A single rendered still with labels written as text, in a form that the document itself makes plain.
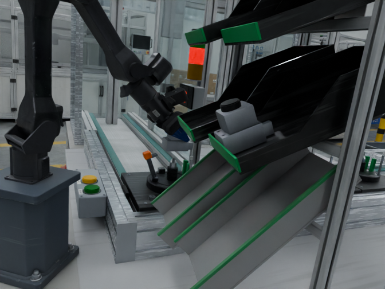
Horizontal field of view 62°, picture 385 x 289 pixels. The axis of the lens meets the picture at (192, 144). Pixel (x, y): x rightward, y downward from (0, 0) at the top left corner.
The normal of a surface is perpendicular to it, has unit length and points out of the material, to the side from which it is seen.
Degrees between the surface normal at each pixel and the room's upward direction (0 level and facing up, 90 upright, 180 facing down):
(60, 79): 90
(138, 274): 0
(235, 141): 90
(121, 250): 90
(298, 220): 90
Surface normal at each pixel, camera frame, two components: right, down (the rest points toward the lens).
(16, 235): -0.22, 0.22
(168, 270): 0.11, -0.96
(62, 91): 0.52, 0.27
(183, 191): 0.22, 0.27
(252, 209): -0.62, -0.71
